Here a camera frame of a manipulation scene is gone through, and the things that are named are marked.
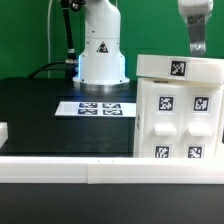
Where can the white cabinet body box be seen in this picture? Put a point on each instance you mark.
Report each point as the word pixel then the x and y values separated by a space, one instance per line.
pixel 144 84

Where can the white marker sheet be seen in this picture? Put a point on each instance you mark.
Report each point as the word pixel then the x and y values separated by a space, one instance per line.
pixel 96 109

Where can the white cabinet door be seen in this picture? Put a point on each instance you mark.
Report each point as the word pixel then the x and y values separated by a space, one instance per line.
pixel 161 122
pixel 200 120

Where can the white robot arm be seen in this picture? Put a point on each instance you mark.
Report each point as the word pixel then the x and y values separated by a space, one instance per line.
pixel 101 66

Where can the white U-shaped fence frame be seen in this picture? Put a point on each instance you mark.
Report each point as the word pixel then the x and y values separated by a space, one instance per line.
pixel 110 170

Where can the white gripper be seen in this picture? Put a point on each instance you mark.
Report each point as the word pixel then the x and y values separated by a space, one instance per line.
pixel 196 13

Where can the white cabinet top block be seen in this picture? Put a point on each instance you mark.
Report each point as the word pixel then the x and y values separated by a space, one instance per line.
pixel 204 70

